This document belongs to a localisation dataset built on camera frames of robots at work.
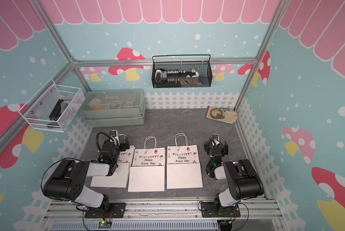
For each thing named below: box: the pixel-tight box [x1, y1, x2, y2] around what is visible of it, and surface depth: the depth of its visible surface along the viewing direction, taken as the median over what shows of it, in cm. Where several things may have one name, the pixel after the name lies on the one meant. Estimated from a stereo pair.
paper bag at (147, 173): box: [127, 135, 166, 193], surface depth 88 cm
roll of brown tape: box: [210, 107, 223, 119], surface depth 119 cm
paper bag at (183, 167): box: [166, 132, 204, 190], surface depth 90 cm
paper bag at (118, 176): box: [90, 145, 136, 189], surface depth 87 cm
